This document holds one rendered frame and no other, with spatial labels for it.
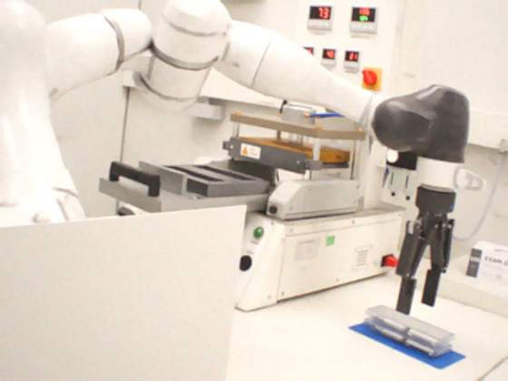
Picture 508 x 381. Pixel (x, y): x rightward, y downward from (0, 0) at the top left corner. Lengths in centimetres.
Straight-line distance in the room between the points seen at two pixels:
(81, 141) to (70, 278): 220
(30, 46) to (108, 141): 207
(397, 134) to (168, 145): 169
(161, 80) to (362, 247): 68
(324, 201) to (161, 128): 144
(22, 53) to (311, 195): 71
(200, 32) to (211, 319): 45
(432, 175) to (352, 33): 57
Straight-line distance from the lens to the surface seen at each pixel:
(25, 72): 79
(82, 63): 92
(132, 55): 99
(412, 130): 105
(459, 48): 183
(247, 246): 126
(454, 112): 107
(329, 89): 115
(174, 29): 97
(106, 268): 60
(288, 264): 126
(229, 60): 104
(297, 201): 124
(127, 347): 65
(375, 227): 149
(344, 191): 136
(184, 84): 101
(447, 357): 116
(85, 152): 278
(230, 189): 119
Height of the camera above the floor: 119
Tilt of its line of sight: 10 degrees down
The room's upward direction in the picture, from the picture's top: 7 degrees clockwise
